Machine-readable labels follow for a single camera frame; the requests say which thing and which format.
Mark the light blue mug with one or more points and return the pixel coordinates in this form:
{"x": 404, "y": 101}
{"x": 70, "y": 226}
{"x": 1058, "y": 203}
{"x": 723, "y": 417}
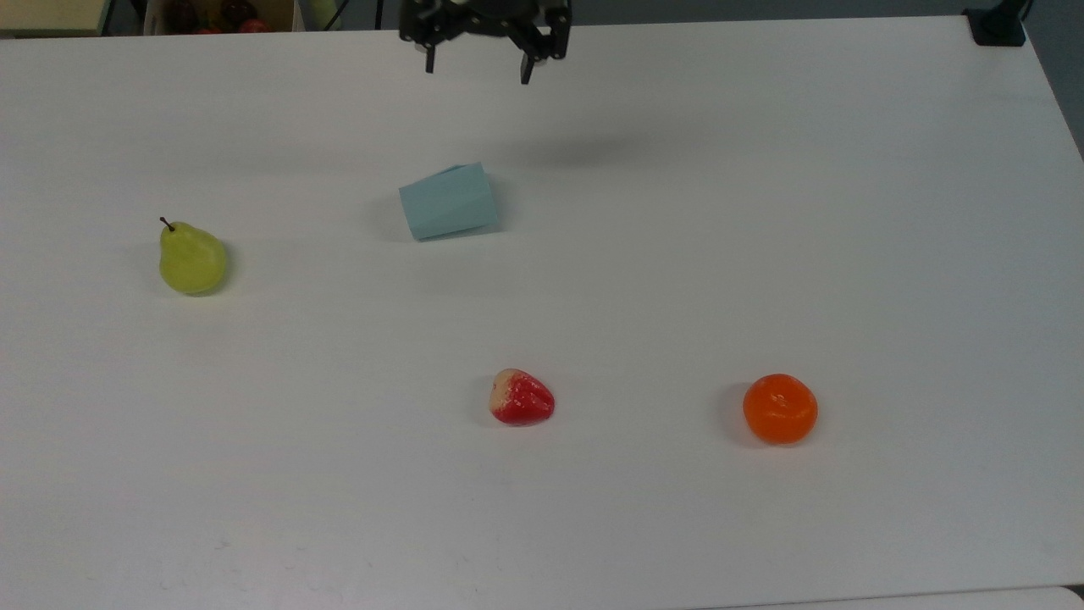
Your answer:
{"x": 449, "y": 202}

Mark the cardboard box of fruit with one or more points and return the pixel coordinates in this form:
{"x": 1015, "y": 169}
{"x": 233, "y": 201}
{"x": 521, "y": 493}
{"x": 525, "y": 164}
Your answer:
{"x": 220, "y": 15}

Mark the wooden furniture piece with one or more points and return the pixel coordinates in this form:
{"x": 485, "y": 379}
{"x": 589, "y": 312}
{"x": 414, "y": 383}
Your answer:
{"x": 52, "y": 17}

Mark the green pear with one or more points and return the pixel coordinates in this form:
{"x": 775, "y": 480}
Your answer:
{"x": 191, "y": 261}

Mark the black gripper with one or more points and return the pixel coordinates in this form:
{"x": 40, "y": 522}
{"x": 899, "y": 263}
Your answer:
{"x": 483, "y": 17}

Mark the orange tangerine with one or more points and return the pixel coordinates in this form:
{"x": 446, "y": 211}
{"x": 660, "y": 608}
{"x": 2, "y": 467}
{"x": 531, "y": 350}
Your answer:
{"x": 780, "y": 409}

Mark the red strawberry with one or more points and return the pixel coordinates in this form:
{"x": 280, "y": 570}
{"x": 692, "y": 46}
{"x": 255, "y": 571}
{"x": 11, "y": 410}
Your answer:
{"x": 522, "y": 398}

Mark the black table clamp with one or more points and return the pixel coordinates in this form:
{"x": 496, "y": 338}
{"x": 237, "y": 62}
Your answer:
{"x": 998, "y": 24}

